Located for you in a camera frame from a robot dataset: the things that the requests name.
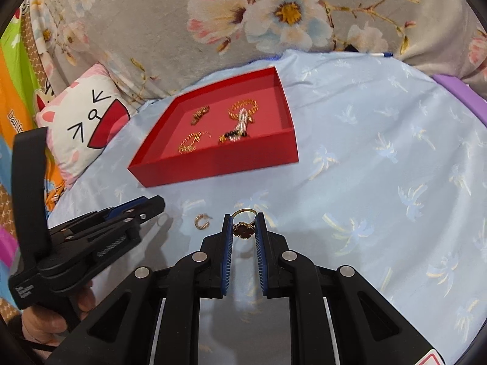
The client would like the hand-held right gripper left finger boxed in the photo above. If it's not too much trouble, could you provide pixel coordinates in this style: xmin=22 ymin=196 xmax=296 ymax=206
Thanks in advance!
xmin=46 ymin=214 xmax=234 ymax=365

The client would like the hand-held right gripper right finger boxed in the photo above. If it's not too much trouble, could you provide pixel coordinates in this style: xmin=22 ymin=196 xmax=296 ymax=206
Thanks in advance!
xmin=255 ymin=212 xmax=447 ymax=365

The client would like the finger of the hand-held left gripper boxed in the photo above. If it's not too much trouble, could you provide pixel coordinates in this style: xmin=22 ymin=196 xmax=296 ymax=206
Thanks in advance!
xmin=107 ymin=196 xmax=150 ymax=217
xmin=49 ymin=195 xmax=166 ymax=242

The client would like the gold ring with red clover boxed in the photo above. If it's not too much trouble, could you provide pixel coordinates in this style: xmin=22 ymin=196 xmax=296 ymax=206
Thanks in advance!
xmin=231 ymin=208 xmax=256 ymax=240

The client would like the red cardboard box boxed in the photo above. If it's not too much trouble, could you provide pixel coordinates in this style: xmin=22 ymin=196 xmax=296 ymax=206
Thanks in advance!
xmin=127 ymin=66 xmax=299 ymax=188

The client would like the black bead bracelet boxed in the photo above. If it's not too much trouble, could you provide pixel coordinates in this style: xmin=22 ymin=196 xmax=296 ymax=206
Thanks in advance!
xmin=218 ymin=128 xmax=252 ymax=145

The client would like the pearl bow hair clip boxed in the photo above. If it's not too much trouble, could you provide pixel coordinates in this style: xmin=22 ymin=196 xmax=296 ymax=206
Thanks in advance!
xmin=227 ymin=109 xmax=254 ymax=142

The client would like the gold chain cuff bracelet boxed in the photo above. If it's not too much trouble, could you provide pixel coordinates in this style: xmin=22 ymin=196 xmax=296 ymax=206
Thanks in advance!
xmin=227 ymin=99 xmax=261 ymax=124

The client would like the person's left hand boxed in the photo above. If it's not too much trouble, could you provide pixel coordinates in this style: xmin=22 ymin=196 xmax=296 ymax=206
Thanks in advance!
xmin=21 ymin=279 xmax=96 ymax=346

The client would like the pink cat face pillow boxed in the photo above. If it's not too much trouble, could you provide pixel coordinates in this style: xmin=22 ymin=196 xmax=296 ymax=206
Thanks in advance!
xmin=36 ymin=63 xmax=139 ymax=189

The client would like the colourful cartoon printed cloth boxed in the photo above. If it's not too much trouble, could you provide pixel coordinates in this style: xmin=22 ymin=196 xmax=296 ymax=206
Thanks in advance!
xmin=0 ymin=8 xmax=73 ymax=312

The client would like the grey floral blanket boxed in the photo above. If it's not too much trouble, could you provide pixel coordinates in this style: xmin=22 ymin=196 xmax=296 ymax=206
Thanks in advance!
xmin=23 ymin=0 xmax=487 ymax=99

